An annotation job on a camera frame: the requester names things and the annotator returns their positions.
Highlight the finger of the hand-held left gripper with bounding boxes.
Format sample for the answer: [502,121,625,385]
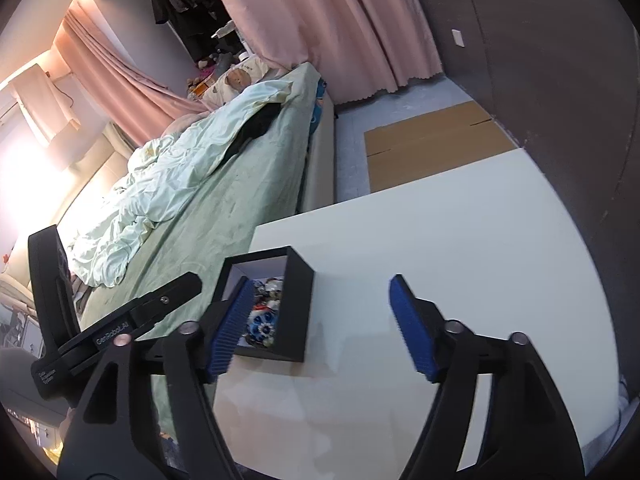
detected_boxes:
[127,272,203,342]

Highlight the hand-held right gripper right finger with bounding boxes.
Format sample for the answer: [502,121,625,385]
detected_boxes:
[389,274,586,480]

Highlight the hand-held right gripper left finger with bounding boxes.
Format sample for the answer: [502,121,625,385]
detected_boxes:
[57,276,256,480]

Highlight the black jewelry box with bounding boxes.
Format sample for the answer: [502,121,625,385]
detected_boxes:
[220,246,315,363]

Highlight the bed with green sheet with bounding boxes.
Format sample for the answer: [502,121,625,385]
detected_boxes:
[50,62,337,411]

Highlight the light green duvet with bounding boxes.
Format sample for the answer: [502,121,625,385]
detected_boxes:
[67,79,293,288]

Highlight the flat brown cardboard sheet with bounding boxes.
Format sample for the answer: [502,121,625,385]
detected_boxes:
[364,100,518,193]

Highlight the black cloth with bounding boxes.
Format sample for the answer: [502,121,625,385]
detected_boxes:
[227,101,283,161]

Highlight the pile of toys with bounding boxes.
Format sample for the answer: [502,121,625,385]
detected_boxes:
[185,47,236,101]

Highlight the tied pink curtain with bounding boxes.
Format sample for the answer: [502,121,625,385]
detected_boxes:
[54,2,211,146]

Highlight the printed cream pillow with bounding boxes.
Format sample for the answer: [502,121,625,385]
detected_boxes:
[202,57,281,106]

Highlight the long pink curtain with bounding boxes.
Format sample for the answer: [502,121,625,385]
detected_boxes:
[200,0,443,106]

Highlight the blue bead bracelet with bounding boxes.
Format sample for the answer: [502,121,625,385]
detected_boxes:
[247,310,276,348]

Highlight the white bed frame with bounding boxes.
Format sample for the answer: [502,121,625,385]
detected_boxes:
[297,95,337,213]

